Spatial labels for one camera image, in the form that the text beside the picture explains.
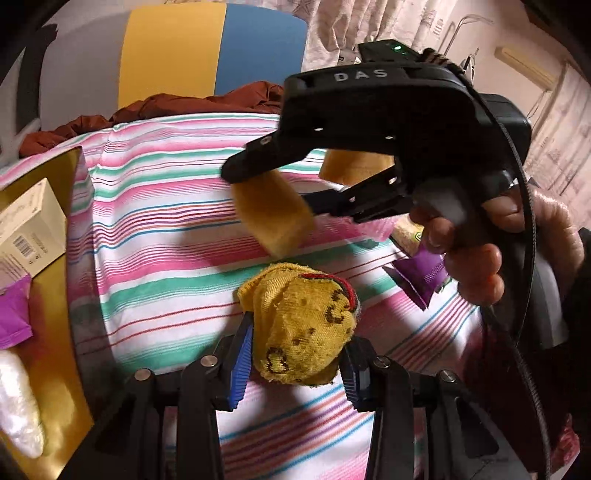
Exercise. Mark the striped pink green bedsheet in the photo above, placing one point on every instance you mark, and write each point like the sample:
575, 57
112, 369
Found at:
156, 256

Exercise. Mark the pale patterned curtain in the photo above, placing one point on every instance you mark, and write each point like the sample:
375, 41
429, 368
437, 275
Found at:
337, 27

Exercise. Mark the gold metal tray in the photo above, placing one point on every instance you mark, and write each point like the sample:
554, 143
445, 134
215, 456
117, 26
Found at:
48, 355

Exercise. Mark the yellow patterned sock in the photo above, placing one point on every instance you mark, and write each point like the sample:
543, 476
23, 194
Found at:
302, 318

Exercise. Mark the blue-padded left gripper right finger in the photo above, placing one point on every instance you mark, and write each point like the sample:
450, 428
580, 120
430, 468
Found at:
462, 440

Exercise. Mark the grey yellow blue chair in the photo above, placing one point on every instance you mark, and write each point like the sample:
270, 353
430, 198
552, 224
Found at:
109, 54

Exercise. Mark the person's right hand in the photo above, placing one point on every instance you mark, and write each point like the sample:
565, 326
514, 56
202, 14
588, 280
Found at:
477, 266

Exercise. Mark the purple sachet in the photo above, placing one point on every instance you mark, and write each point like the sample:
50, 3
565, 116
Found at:
419, 276

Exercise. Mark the purple packet in tray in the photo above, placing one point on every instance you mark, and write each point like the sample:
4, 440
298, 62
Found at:
14, 313

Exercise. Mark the cream cardboard box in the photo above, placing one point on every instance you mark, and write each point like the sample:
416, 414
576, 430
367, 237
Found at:
33, 233

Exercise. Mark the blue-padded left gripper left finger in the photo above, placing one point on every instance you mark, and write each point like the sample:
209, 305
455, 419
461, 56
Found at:
126, 442

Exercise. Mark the white foam block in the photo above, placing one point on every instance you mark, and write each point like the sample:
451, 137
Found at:
20, 414

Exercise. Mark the green yellow snack packet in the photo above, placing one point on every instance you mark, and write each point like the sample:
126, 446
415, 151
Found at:
407, 234

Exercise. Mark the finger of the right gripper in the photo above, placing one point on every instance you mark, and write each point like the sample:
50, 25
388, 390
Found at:
269, 152
380, 196

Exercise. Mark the rust red cloth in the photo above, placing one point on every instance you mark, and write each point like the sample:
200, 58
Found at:
256, 97

